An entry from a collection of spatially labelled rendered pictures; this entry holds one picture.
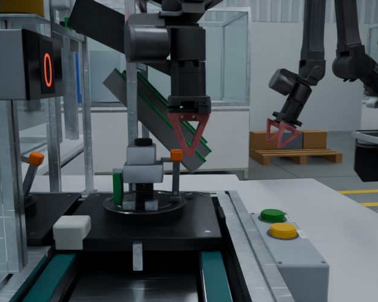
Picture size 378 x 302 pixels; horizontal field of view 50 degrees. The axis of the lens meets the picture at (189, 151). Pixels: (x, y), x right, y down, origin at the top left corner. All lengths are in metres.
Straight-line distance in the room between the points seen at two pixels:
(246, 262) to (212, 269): 0.05
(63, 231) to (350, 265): 0.51
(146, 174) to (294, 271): 0.27
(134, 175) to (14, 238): 0.22
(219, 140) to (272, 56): 5.24
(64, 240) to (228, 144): 4.27
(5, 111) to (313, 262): 0.42
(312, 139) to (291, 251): 6.08
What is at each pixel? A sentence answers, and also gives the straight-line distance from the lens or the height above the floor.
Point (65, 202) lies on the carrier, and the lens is 0.79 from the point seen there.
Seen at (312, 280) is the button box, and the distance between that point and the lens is 0.57.
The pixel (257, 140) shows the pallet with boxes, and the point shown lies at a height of 0.29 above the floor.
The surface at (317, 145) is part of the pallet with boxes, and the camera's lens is 6.70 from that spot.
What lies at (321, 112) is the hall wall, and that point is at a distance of 10.29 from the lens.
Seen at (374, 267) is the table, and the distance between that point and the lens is 0.83.
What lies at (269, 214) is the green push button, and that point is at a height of 0.97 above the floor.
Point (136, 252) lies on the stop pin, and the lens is 0.59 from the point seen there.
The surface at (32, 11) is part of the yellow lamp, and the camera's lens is 0.50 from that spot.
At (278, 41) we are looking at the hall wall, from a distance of 9.84.
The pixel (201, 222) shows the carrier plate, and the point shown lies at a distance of 0.65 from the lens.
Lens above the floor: 1.19
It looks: 10 degrees down
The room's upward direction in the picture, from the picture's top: straight up
